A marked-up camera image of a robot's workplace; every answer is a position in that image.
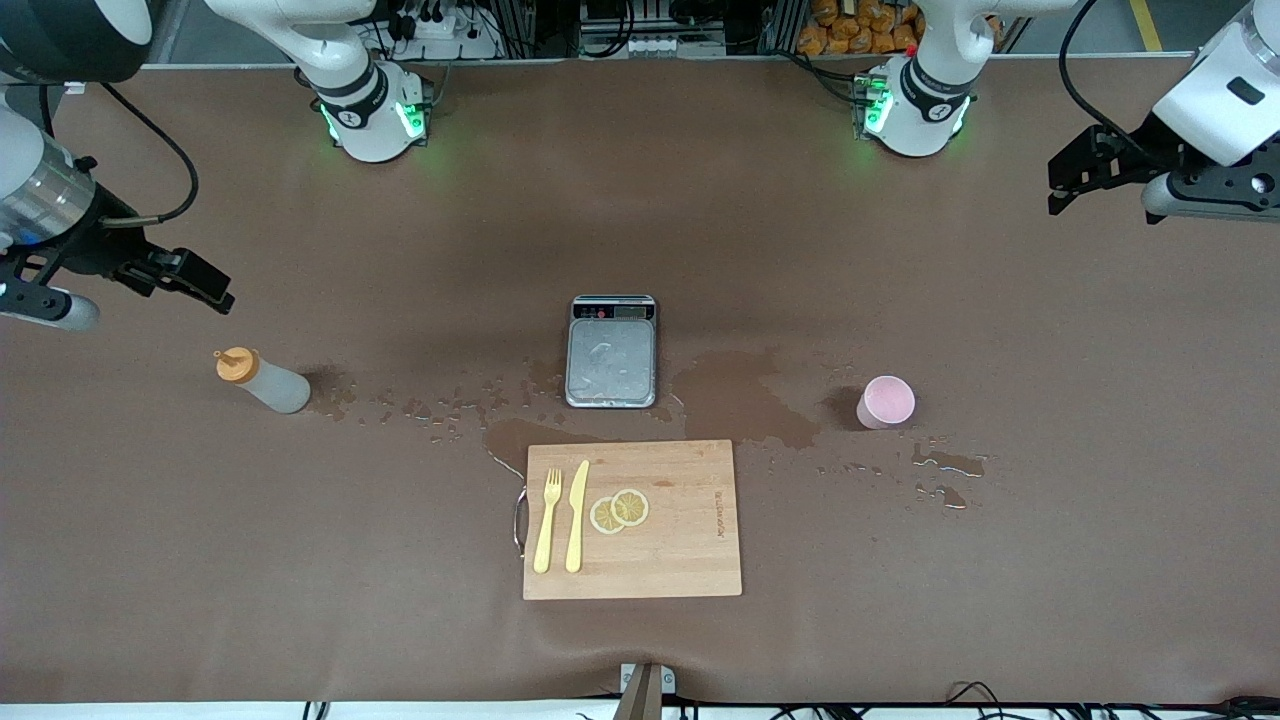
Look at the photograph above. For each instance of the metal table edge bracket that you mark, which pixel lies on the metal table edge bracket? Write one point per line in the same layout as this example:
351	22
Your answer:
645	695

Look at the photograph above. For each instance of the yellow plastic knife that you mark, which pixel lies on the yellow plastic knife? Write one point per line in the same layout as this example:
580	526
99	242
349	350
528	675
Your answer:
575	530

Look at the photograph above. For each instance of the silver digital kitchen scale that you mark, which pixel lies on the silver digital kitchen scale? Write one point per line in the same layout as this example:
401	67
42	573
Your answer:
610	365

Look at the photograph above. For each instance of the lemon slice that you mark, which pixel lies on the lemon slice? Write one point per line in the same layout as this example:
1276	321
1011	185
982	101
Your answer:
630	506
601	519

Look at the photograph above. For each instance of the white connector strip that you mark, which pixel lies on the white connector strip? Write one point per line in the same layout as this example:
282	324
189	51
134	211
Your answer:
650	45

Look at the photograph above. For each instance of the wooden cutting board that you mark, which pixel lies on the wooden cutting board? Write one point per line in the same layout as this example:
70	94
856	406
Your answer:
680	540

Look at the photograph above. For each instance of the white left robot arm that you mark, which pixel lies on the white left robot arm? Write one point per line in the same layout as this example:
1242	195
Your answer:
920	100

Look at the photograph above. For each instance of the yellow plastic fork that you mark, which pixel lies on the yellow plastic fork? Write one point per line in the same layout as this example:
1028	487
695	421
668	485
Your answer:
545	540

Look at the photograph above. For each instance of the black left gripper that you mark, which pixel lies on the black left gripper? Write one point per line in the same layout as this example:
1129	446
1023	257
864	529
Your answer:
1131	158

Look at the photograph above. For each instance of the pink cup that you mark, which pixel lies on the pink cup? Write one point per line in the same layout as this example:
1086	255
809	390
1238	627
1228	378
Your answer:
885	402

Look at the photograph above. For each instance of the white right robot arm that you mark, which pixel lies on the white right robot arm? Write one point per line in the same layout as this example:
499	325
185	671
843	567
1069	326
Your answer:
360	110

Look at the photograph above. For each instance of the brown table cover sheet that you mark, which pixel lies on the brown table cover sheet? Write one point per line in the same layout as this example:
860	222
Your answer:
900	300

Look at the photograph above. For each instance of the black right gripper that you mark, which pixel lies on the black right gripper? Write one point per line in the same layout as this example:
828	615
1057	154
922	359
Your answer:
93	243

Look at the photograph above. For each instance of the translucent squeeze bottle orange cap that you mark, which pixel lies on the translucent squeeze bottle orange cap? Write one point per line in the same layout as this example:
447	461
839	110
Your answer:
275	388

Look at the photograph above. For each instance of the white power strip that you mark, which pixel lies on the white power strip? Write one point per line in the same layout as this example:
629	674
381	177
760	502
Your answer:
440	30

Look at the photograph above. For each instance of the orange snack bags pile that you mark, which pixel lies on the orange snack bags pile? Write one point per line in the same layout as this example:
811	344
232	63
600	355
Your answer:
850	30

